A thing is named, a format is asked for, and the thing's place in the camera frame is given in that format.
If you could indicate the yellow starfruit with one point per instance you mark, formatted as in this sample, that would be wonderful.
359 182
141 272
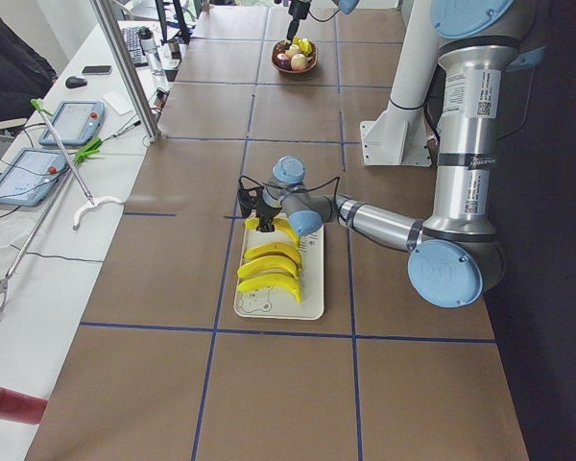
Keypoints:
304 44

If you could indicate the near teach pendant tablet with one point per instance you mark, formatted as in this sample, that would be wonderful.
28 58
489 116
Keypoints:
31 176

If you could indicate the pink apple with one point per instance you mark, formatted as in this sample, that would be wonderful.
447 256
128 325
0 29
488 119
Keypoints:
299 63

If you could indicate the metal-claw reacher grabber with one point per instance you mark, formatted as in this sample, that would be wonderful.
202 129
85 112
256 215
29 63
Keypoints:
61 178

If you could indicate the cream rectangular tray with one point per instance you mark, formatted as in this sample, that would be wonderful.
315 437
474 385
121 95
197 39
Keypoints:
278 303

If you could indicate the teach pendant tablet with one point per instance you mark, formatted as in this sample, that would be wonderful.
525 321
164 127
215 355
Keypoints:
77 122
31 176

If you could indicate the aluminium frame post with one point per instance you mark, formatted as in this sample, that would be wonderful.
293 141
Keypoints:
118 49

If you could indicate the black smartphone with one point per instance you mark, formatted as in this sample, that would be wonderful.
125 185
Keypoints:
89 70

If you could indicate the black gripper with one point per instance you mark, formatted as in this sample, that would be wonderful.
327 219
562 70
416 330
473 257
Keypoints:
268 211
298 10

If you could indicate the brown wicker basket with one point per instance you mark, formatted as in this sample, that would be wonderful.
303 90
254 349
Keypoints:
282 46

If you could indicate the white-claw reacher grabber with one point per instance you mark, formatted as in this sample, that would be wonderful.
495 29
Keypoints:
62 149

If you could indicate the black computer mouse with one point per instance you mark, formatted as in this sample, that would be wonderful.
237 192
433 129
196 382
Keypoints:
73 82

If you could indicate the far teach pendant tablet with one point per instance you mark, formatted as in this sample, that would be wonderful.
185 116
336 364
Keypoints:
77 122

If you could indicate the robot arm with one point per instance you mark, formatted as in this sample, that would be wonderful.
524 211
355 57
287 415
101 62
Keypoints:
453 255
344 6

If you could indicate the clear water bottle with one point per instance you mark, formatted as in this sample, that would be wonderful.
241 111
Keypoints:
149 48

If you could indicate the metal cup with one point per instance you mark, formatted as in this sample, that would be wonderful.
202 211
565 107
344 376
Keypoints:
174 47

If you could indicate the seated person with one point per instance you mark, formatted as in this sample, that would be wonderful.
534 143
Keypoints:
24 75

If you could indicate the dark red plum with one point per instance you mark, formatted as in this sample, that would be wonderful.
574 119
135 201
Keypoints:
283 61

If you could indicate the yellow banana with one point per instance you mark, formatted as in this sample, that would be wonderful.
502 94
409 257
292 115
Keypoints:
281 224
272 280
278 248
269 263

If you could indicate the black keyboard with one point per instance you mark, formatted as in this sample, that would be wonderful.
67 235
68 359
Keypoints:
133 45

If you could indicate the white pillar with base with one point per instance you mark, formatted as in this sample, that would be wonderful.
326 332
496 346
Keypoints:
398 136

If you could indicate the red cylinder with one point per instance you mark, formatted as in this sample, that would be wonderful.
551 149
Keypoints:
21 408

